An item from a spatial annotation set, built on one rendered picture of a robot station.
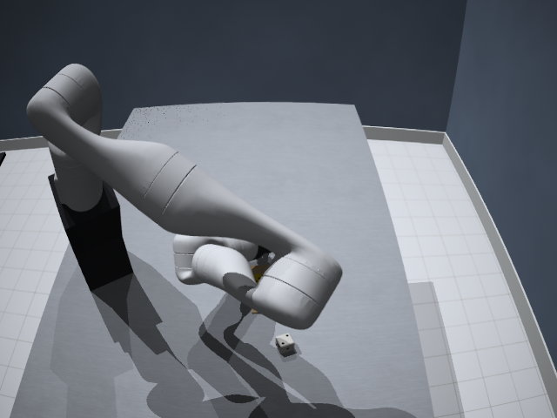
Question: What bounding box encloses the white die with black pips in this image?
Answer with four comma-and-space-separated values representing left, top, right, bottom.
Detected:
276, 333, 294, 354

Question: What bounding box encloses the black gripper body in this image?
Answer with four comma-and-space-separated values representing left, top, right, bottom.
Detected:
253, 246, 271, 260

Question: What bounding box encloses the tan flat mat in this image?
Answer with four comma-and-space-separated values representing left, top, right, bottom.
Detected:
251, 265, 269, 314

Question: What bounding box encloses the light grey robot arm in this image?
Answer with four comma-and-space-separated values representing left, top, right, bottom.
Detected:
27, 64, 343, 330

